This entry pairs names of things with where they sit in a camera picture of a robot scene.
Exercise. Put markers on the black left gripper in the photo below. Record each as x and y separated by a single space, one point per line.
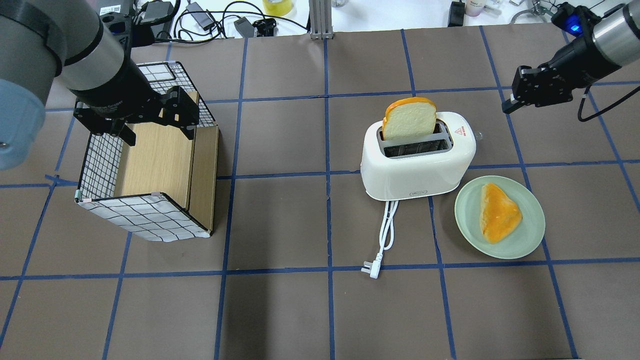
121 93

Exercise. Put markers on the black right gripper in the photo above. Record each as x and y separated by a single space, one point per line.
575 54

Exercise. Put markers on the white two-slot toaster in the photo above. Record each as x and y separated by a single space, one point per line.
419 166

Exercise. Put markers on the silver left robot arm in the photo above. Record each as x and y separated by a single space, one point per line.
90 52

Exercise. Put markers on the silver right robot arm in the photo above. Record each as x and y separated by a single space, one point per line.
601 45

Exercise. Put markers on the bread slice in toaster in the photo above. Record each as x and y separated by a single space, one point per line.
409 117

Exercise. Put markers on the black power adapter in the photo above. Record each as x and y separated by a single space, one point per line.
156 12

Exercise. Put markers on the orange bread on plate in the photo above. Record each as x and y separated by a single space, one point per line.
499 214

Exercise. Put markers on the light green plate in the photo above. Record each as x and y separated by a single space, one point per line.
522 241

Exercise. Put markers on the yellow tape roll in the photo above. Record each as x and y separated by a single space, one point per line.
277 8

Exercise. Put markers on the checkered wire wooden shelf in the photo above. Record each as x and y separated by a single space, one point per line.
163 187

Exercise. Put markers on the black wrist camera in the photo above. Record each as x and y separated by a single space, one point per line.
575 20

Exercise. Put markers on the aluminium frame post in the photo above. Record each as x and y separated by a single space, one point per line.
320 15

